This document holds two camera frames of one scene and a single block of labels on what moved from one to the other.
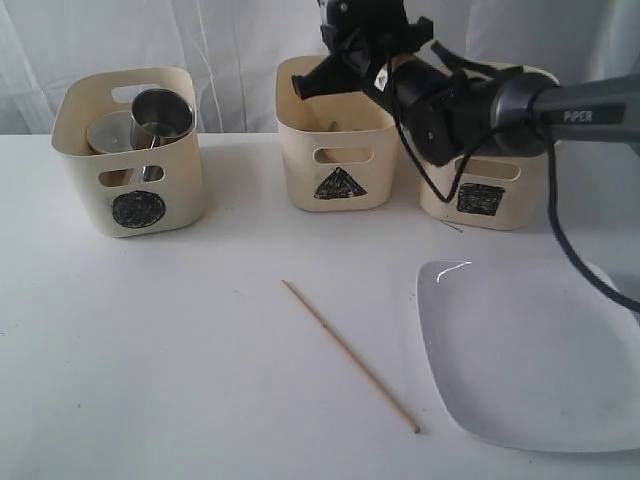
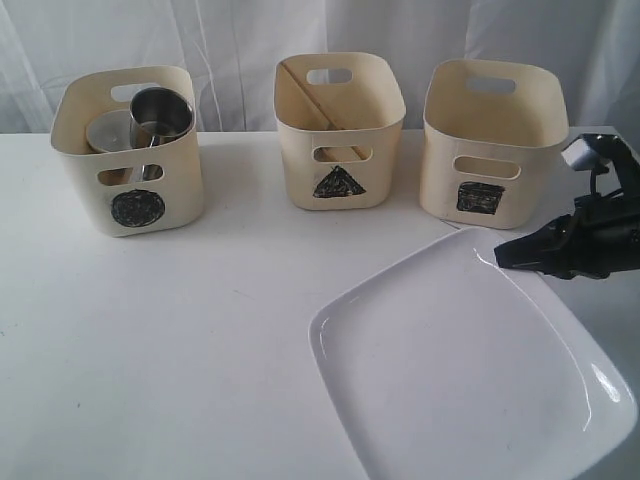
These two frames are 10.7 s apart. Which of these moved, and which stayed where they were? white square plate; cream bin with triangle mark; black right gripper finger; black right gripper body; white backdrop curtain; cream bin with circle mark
Moved: black right gripper body; black right gripper finger; white square plate
Stayed: cream bin with circle mark; cream bin with triangle mark; white backdrop curtain
